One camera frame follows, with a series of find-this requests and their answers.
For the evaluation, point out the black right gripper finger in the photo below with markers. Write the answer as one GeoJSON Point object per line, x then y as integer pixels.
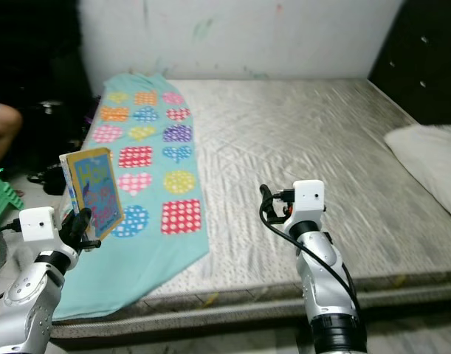
{"type": "Point", "coordinates": [266, 203]}

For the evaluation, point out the yellow-edged blue children's book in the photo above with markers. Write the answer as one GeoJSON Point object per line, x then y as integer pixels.
{"type": "Point", "coordinates": [96, 188]}

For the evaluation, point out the white printed pillow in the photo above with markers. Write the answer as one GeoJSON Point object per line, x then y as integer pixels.
{"type": "Point", "coordinates": [428, 158]}

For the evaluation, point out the black bag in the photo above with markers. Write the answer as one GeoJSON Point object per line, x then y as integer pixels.
{"type": "Point", "coordinates": [54, 181]}

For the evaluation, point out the grey quilted mattress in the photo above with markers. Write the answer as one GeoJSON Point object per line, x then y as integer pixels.
{"type": "Point", "coordinates": [277, 147]}

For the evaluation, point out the green plastic stool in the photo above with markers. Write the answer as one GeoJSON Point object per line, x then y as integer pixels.
{"type": "Point", "coordinates": [4, 210]}

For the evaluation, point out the teal blanket with colourful patches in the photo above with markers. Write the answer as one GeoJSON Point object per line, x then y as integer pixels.
{"type": "Point", "coordinates": [151, 258]}

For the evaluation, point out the person's bare leg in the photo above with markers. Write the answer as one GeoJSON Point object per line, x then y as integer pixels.
{"type": "Point", "coordinates": [5, 129]}

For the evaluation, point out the black tufted headboard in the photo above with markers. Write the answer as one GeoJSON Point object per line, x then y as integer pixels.
{"type": "Point", "coordinates": [421, 59]}

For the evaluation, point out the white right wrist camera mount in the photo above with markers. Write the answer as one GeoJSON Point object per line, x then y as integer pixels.
{"type": "Point", "coordinates": [308, 198]}

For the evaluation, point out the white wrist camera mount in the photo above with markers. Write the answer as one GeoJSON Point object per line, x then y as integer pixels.
{"type": "Point", "coordinates": [37, 223]}
{"type": "Point", "coordinates": [308, 198]}

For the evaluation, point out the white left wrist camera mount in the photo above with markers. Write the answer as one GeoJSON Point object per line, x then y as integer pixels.
{"type": "Point", "coordinates": [37, 223]}

